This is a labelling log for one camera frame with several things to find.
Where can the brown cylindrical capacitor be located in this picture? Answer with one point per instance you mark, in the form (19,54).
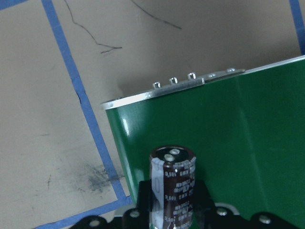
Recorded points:
(172,175)

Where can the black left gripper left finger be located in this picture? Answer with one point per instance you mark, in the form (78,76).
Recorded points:
(144,198)

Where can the green conveyor belt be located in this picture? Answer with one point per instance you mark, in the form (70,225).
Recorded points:
(247,130)

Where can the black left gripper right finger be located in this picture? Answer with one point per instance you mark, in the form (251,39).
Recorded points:
(202,200)

